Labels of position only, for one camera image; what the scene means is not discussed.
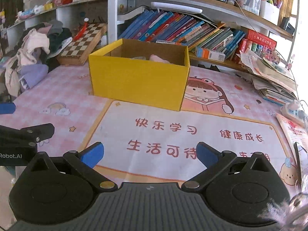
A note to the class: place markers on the fluffy lilac cloth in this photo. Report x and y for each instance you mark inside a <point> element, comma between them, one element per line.
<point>284,211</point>

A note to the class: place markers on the black smartphone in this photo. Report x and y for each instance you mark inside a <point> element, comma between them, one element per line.
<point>302,161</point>

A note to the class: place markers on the pink white booklet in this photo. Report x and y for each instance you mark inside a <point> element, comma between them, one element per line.
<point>292,130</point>

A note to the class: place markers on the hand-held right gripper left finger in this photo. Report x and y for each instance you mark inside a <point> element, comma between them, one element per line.
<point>92,154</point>

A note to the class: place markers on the white lamp bar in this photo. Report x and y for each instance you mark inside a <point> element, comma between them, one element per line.
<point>175,6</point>

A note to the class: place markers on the large red box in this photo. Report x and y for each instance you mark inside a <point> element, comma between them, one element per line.
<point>261,39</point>

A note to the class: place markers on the stack of papers and books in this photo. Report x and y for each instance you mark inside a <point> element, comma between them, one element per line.
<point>272,77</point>

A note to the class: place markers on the wooden chessboard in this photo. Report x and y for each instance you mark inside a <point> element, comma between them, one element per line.
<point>81,44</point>

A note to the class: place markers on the pink plush toy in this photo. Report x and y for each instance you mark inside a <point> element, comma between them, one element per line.
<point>160,59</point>

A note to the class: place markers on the small black device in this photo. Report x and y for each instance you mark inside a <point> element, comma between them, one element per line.
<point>287,26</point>

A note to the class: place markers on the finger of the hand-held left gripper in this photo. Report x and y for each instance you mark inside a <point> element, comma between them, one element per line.
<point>7,108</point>
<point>38,131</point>

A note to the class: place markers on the yellow cardboard box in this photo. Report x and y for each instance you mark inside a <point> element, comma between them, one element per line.
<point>137,81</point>

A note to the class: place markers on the small red box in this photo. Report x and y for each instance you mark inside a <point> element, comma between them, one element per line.
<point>244,45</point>

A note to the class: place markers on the white pen holder box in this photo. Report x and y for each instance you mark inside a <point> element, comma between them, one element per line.
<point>269,13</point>

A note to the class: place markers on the curved white side shelf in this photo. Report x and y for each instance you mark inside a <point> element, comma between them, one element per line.
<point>72,4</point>

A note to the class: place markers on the red pen with white ball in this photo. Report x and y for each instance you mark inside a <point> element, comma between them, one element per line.
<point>81,28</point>

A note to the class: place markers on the clear tape roll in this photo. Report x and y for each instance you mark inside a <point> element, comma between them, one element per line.
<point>139,58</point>

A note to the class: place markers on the white orange carton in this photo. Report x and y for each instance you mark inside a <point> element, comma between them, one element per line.
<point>209,54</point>

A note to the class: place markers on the pile of clothes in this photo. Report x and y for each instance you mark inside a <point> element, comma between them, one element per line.
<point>31,53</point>

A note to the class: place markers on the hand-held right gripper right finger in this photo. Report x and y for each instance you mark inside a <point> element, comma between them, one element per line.
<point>207,154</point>

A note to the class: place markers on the row of books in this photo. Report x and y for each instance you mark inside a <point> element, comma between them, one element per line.
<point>180,28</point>

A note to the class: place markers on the white bookshelf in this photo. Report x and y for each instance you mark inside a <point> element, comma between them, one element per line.
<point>112,16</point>

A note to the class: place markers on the white power strip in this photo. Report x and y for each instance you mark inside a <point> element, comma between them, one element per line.
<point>293,112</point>

